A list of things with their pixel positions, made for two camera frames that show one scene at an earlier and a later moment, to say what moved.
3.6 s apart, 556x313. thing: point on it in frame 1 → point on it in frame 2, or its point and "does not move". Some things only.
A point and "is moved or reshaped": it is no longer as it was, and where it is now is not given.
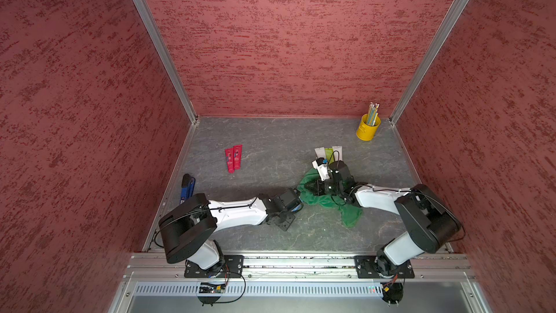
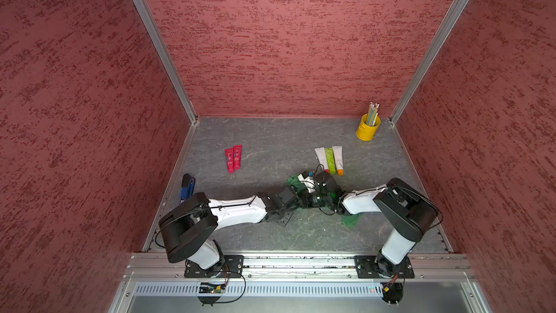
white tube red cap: [320, 152] does not move
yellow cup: [365, 131] does not move
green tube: [329, 152] does not move
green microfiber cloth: [349, 213] is moved or reshaped
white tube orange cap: [337, 156] does not move
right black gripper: [317, 189] → [305, 200]
